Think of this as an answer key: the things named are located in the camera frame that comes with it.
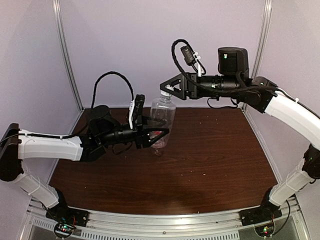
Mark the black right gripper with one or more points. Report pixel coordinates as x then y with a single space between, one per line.
186 84

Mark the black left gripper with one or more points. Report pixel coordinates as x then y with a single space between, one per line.
142 136

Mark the white bottle cap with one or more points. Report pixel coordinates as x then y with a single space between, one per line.
167 94

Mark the large clear plastic bottle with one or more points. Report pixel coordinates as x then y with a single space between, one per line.
162 114

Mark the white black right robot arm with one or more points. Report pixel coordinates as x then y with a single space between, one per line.
233 82

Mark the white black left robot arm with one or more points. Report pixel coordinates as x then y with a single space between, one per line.
101 131

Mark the small cola bottle red cap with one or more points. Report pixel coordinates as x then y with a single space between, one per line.
157 148

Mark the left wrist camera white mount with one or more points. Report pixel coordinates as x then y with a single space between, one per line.
135 117

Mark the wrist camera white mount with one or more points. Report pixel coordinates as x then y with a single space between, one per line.
192 60
135 117

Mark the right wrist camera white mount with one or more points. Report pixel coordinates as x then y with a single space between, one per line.
192 60

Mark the aluminium right corner post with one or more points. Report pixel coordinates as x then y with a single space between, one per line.
263 36

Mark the aluminium corner post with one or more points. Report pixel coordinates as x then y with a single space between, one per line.
263 36
65 53

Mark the aluminium front frame rail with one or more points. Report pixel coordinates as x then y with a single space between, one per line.
221 225

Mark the aluminium left corner post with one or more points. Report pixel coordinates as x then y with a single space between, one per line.
65 53

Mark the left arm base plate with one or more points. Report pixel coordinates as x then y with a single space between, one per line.
66 225

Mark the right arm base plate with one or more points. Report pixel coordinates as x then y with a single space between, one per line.
261 219

